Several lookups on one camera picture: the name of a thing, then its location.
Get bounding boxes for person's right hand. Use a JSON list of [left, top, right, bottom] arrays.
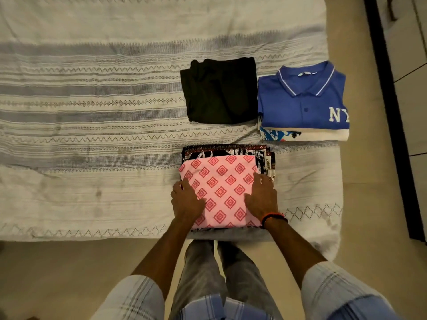
[[244, 172, 279, 224]]

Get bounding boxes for person's left hand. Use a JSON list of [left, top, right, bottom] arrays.
[[170, 178, 207, 228]]

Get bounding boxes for pink diamond-patterned cloth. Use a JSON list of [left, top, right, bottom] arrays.
[[178, 154, 263, 230]]

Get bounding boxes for person's left forearm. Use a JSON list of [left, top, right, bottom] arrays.
[[131, 219, 199, 302]]

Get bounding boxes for person's right forearm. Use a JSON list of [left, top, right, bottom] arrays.
[[264, 217, 328, 291]]

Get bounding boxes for red black wristband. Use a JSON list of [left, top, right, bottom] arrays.
[[260, 212, 289, 229]]

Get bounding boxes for black patterned folded cloth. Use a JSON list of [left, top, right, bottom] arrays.
[[181, 144, 276, 183]]

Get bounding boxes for grey trousers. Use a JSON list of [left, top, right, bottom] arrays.
[[168, 240, 285, 320]]

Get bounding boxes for white printed folded garment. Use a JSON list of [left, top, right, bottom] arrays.
[[258, 116, 350, 142]]

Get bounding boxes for blue folded polo shirt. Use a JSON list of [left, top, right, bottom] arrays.
[[257, 61, 350, 130]]

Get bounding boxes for black folded garment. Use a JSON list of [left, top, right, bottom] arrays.
[[180, 57, 258, 126]]

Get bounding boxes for plaid shirt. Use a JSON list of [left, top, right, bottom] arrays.
[[90, 261, 405, 320]]

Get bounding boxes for white grey striped bedsheet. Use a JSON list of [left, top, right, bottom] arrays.
[[0, 0, 344, 262]]

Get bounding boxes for white cabinet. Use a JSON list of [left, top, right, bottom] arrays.
[[375, 0, 427, 242]]

